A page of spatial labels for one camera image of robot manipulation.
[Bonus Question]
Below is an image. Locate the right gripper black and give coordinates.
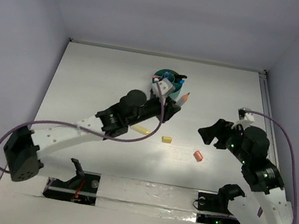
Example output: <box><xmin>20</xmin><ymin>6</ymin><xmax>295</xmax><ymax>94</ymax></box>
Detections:
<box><xmin>193</xmin><ymin>114</ymin><xmax>255</xmax><ymax>164</ymax></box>

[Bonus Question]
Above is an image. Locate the clear orange-tipped highlighter body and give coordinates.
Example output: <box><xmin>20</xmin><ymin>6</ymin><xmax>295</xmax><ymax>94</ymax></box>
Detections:
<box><xmin>176</xmin><ymin>92</ymin><xmax>190</xmax><ymax>107</ymax></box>

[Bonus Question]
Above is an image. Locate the orange highlighter piece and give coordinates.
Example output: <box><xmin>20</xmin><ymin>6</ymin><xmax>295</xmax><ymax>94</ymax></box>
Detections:
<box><xmin>193</xmin><ymin>151</ymin><xmax>203</xmax><ymax>162</ymax></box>

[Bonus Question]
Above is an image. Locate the clear spray bottle blue cap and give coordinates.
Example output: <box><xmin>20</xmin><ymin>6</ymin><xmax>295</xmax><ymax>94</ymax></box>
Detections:
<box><xmin>163</xmin><ymin>71</ymin><xmax>169</xmax><ymax>79</ymax></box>

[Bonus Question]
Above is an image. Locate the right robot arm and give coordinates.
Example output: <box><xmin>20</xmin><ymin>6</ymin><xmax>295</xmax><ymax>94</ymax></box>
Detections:
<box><xmin>197</xmin><ymin>119</ymin><xmax>295</xmax><ymax>224</ymax></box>

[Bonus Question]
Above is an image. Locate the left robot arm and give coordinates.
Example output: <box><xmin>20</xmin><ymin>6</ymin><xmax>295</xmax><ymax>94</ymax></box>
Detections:
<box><xmin>3</xmin><ymin>90</ymin><xmax>181</xmax><ymax>182</ymax></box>

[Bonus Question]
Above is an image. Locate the yellow highlighter body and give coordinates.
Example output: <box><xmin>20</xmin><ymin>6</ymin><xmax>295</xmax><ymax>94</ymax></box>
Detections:
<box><xmin>130</xmin><ymin>125</ymin><xmax>151</xmax><ymax>136</ymax></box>

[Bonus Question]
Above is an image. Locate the yellow highlighter cap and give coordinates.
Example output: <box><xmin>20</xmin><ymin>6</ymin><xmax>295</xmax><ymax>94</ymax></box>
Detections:
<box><xmin>161</xmin><ymin>136</ymin><xmax>172</xmax><ymax>143</ymax></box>

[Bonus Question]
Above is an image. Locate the teal round compartment organizer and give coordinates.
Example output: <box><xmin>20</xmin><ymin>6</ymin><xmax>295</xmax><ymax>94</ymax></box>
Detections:
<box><xmin>152</xmin><ymin>69</ymin><xmax>187</xmax><ymax>100</ymax></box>

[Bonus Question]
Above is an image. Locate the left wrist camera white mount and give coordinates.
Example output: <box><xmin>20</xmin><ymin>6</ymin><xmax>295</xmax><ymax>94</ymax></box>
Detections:
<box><xmin>151</xmin><ymin>78</ymin><xmax>175</xmax><ymax>98</ymax></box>

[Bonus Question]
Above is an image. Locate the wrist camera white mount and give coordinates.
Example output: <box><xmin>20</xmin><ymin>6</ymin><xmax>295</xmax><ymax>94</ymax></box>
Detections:
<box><xmin>151</xmin><ymin>78</ymin><xmax>175</xmax><ymax>98</ymax></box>
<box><xmin>233</xmin><ymin>108</ymin><xmax>255</xmax><ymax>130</ymax></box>

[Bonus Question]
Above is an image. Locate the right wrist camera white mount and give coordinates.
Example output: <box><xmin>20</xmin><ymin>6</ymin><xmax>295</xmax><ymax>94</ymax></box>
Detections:
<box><xmin>233</xmin><ymin>108</ymin><xmax>255</xmax><ymax>130</ymax></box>

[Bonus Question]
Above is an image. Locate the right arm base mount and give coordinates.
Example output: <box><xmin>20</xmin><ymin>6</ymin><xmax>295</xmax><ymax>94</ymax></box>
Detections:
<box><xmin>192</xmin><ymin>184</ymin><xmax>245</xmax><ymax>224</ymax></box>

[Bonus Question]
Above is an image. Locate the metal rail table edge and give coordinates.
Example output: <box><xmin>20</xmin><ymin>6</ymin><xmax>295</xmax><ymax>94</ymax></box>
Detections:
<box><xmin>259</xmin><ymin>73</ymin><xmax>280</xmax><ymax>169</ymax></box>

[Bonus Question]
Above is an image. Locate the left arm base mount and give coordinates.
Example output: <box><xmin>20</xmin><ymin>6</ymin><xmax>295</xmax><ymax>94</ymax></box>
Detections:
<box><xmin>42</xmin><ymin>158</ymin><xmax>101</xmax><ymax>206</ymax></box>

